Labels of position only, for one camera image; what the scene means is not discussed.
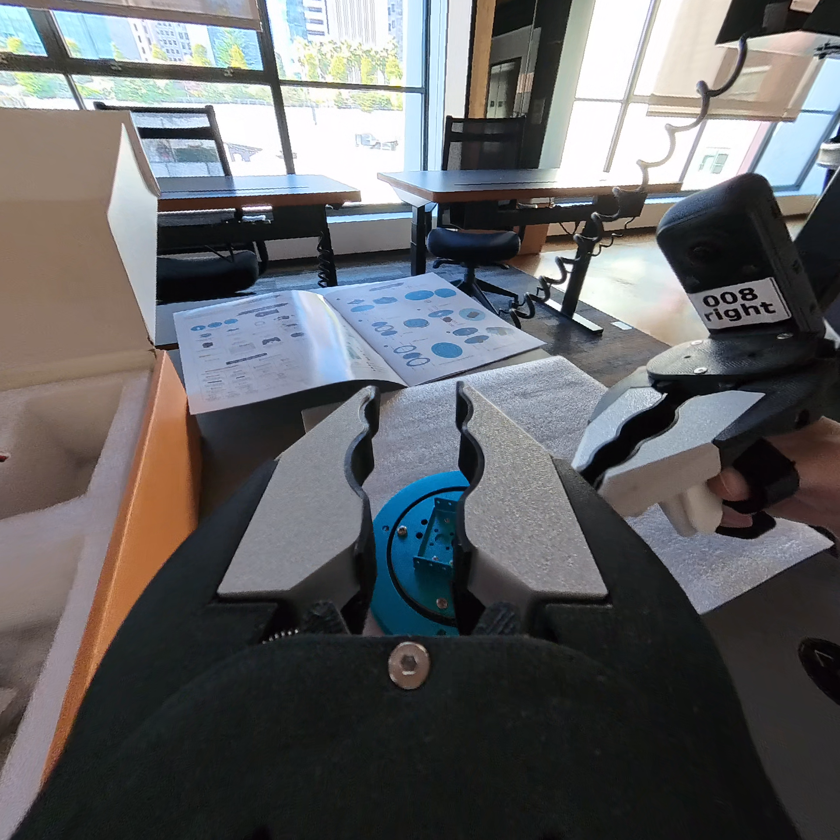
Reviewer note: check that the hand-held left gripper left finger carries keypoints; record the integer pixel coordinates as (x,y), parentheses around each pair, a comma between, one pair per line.
(295,525)

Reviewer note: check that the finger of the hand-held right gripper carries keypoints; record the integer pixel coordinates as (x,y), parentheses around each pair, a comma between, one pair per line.
(669,472)
(610,420)

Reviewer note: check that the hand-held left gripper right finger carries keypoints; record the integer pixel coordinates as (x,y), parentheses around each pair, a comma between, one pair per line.
(525,525)

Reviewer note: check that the blue round metal base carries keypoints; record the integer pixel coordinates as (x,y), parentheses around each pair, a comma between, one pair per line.
(387,590)

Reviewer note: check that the grey desk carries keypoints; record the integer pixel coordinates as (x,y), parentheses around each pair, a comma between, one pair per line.
(754,689)

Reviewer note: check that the black round desk grommet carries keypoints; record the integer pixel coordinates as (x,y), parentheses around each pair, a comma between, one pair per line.
(820,666)

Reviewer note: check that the wooden-edged standing desk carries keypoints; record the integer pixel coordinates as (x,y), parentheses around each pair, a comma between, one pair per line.
(262,190)
(492,180)

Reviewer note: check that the person's right hand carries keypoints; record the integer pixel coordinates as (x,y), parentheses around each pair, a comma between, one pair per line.
(820,472)

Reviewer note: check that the white foam sheet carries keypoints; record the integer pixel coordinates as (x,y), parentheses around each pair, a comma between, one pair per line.
(544,407)

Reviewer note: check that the window roller blind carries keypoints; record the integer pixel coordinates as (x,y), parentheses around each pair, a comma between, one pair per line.
(735,79)

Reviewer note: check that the orange kit box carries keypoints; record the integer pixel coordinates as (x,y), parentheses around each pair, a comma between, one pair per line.
(131,525)

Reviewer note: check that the open instruction booklet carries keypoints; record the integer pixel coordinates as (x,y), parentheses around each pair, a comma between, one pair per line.
(262,348)

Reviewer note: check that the large window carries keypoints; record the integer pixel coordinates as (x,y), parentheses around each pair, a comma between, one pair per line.
(610,98)
(328,151)

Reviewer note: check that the small brown cardboard box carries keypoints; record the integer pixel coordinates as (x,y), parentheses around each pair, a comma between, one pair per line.
(535,239)

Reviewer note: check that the black saddle stool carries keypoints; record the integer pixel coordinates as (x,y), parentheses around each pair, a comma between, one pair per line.
(472,244)
(210,272)

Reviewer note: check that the black mesh chair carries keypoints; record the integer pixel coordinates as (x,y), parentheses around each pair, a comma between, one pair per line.
(164,131)
(482,148)

